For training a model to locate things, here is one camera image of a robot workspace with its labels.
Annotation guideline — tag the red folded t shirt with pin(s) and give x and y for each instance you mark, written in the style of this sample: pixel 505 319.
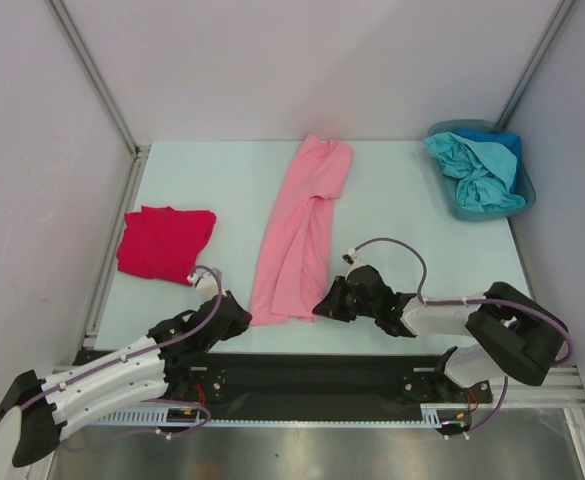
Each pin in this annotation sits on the red folded t shirt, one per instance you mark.
pixel 161 243

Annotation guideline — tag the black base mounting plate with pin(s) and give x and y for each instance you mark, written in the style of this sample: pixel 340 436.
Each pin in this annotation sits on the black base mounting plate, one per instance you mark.
pixel 317 388

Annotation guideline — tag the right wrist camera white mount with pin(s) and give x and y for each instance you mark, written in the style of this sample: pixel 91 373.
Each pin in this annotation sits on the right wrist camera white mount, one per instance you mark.
pixel 352 258

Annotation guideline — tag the teal plastic basket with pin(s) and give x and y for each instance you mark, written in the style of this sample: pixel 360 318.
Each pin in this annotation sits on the teal plastic basket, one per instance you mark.
pixel 524 184

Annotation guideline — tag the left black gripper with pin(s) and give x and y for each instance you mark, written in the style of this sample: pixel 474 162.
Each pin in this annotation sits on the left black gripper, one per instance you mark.
pixel 240 323

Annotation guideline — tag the dark blue t shirt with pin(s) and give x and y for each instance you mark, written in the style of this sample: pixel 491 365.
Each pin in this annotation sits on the dark blue t shirt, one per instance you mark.
pixel 506 157

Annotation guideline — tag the aluminium frame post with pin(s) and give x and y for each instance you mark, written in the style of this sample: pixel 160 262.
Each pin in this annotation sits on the aluminium frame post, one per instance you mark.
pixel 77 44
pixel 550 34

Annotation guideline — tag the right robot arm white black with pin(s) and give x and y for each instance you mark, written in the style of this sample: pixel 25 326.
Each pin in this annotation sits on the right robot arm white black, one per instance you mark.
pixel 513 336

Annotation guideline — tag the aluminium rail front right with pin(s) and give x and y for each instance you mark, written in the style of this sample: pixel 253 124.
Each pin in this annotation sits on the aluminium rail front right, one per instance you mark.
pixel 537 433

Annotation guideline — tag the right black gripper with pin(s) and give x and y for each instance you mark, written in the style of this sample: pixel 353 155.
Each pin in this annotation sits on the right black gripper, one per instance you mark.
pixel 345 298

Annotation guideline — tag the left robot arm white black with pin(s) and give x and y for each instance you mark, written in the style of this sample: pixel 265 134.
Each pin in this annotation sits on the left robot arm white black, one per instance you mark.
pixel 156 366

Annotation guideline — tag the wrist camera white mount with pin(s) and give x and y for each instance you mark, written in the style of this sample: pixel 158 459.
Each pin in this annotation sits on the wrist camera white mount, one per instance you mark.
pixel 352 258
pixel 205 284

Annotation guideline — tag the pink t shirt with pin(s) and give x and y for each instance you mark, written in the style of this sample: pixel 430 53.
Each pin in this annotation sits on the pink t shirt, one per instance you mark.
pixel 292 269

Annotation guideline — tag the light blue t shirt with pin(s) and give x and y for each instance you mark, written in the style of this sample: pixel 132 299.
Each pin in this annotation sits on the light blue t shirt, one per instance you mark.
pixel 475 194

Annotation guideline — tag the right aluminium frame post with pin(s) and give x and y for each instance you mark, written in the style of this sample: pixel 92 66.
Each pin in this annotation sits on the right aluminium frame post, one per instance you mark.
pixel 550 34

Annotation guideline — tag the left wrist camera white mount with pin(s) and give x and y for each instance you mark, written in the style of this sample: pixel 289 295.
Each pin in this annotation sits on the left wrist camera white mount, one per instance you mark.
pixel 205 284

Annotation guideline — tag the left aluminium frame post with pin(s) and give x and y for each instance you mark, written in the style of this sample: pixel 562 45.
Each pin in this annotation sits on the left aluminium frame post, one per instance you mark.
pixel 77 44

